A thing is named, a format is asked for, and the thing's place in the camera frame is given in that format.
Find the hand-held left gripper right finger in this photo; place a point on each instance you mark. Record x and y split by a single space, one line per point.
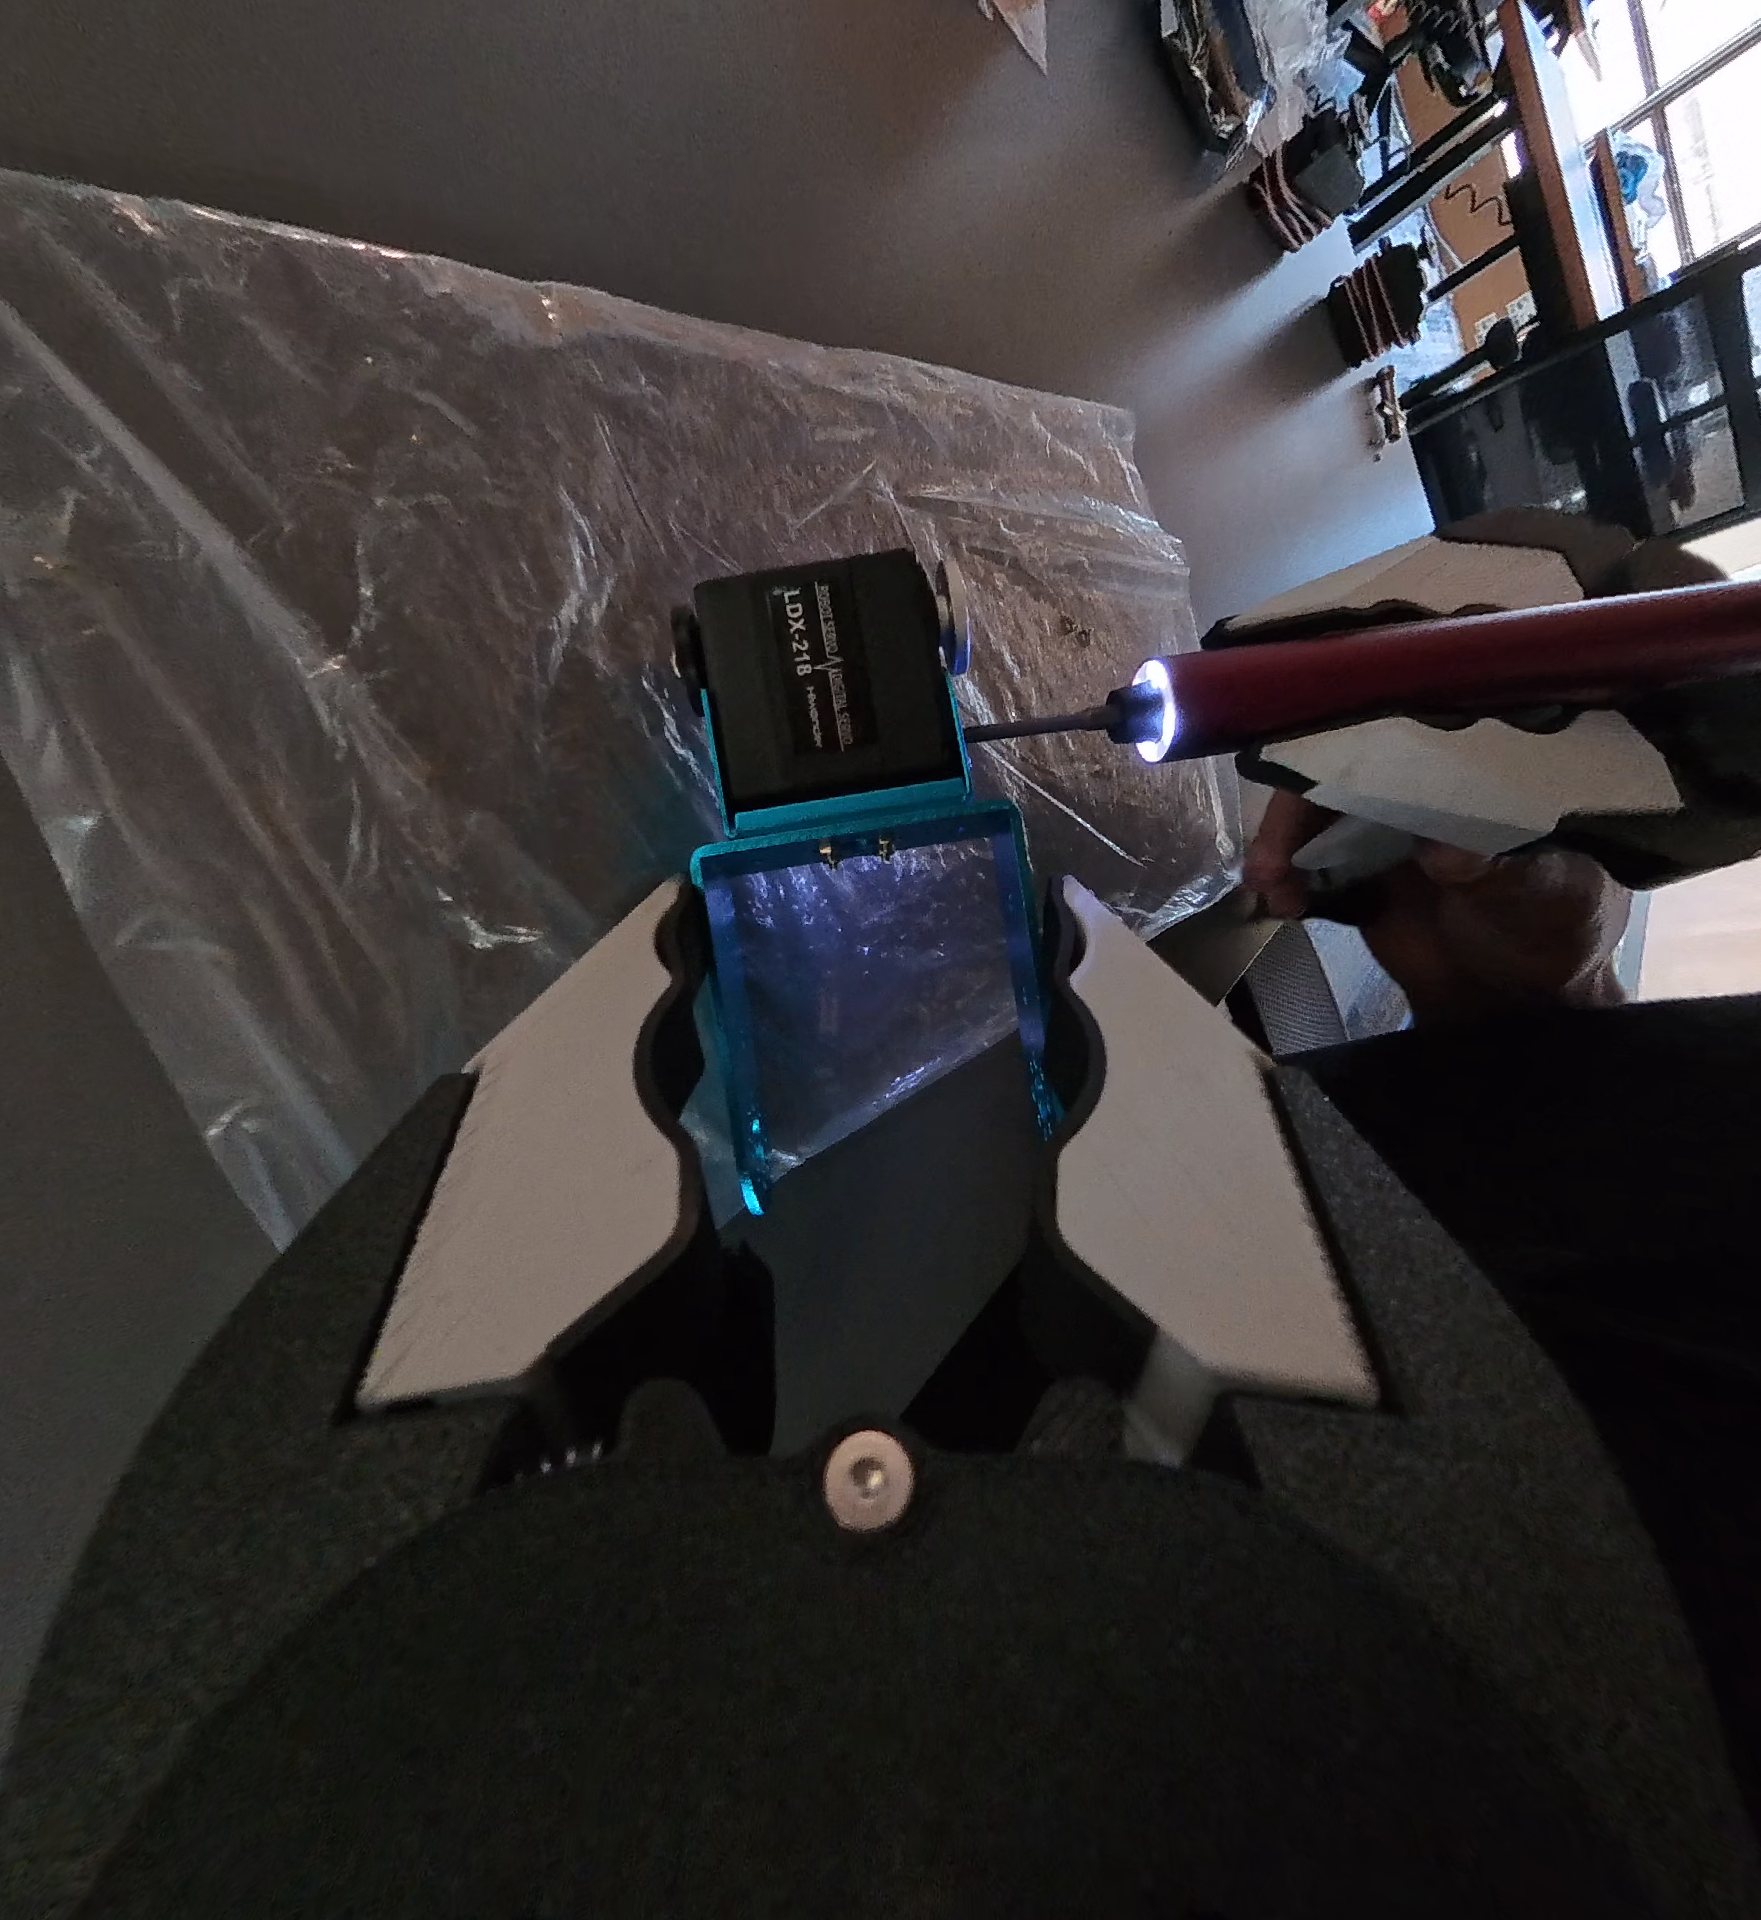
1195 1172

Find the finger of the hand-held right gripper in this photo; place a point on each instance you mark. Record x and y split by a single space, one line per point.
1496 780
1449 578

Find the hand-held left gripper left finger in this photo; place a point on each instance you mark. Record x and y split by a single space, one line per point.
538 1172

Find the red electric screwdriver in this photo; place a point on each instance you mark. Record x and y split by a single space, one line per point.
1418 676

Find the blue metal servo bracket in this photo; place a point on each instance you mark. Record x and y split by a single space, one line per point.
761 872

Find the black servo motor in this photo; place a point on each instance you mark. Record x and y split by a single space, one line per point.
820 676

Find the small brown desk object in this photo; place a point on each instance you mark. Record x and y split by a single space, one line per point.
1384 414

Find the wood-edged desk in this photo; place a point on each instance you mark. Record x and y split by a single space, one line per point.
1549 119

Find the grey desk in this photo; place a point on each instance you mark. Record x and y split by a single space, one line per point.
520 94

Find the person's right hand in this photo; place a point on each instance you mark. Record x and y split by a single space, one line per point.
1496 931

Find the black mesh cabinet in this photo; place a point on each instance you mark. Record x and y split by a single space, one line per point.
1541 437

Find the person's black top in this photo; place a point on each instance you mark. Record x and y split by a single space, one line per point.
1644 1352

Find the silver foil bag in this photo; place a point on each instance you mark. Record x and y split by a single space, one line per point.
1211 77

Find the large window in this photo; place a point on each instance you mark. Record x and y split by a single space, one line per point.
1752 94

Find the large clear plastic bag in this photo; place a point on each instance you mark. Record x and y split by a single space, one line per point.
297 527

